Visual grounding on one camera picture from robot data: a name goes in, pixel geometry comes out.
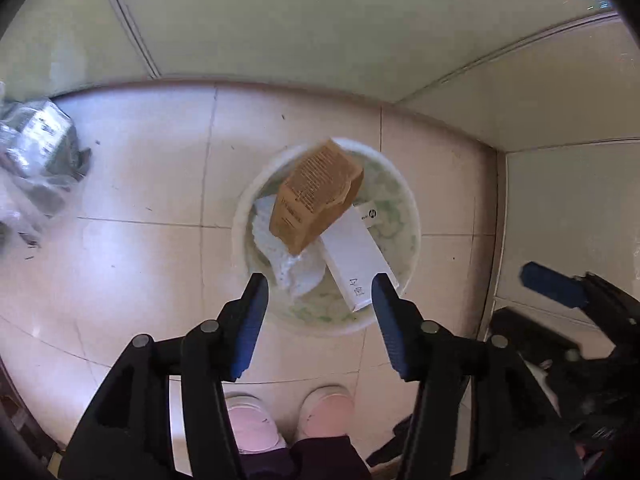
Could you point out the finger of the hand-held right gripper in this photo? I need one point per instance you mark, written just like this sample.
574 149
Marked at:
552 282
530 332

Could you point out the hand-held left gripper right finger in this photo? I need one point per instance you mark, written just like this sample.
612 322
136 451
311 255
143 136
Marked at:
395 330

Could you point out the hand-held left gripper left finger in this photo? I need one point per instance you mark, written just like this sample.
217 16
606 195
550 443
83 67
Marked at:
245 330

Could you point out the white tissue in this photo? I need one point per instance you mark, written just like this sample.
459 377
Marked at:
295 270

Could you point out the long white box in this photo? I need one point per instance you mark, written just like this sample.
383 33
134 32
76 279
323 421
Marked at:
355 255

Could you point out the white plastic tub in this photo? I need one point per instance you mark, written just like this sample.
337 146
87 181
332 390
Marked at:
395 200

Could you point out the brown cardboard box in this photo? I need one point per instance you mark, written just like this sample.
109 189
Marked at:
315 195

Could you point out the person's left pink shoe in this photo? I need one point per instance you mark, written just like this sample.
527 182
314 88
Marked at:
252 425

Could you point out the person's pink shoe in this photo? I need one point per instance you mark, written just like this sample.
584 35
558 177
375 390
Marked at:
252 425
325 412

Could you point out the person's right pink shoe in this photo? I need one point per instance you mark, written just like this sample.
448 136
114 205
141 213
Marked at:
325 412

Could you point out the person's dark pants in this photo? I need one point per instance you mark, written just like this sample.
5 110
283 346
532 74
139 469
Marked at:
320 460

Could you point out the clear plastic bag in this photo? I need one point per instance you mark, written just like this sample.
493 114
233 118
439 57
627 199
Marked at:
35 160

